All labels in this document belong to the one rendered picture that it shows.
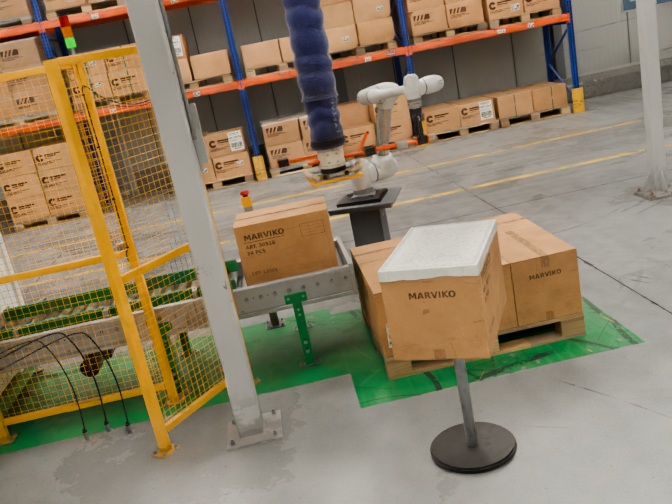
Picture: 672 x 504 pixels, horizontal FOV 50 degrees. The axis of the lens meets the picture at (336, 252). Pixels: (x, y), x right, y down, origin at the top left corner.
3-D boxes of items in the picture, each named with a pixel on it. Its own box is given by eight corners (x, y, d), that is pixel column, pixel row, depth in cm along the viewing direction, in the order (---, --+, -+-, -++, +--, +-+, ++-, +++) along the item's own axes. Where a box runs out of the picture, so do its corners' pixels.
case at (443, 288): (424, 304, 354) (410, 227, 343) (507, 299, 340) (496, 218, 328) (393, 361, 301) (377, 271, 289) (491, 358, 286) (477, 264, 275)
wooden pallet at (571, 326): (389, 380, 419) (385, 358, 415) (363, 320, 515) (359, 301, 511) (586, 334, 426) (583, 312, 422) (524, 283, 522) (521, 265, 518)
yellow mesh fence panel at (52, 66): (165, 458, 384) (45, 59, 325) (152, 456, 389) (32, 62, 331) (261, 380, 453) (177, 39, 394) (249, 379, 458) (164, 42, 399)
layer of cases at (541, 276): (385, 358, 416) (373, 294, 404) (360, 301, 511) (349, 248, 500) (583, 312, 423) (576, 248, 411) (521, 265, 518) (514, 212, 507)
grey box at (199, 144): (169, 171, 360) (154, 111, 351) (170, 169, 365) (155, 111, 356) (208, 162, 361) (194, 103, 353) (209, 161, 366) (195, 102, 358)
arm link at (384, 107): (365, 177, 556) (388, 170, 566) (377, 186, 545) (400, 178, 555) (368, 82, 512) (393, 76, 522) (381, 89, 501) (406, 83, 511)
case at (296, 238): (247, 287, 459) (232, 228, 447) (249, 269, 497) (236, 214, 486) (339, 268, 460) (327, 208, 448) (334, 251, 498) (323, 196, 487)
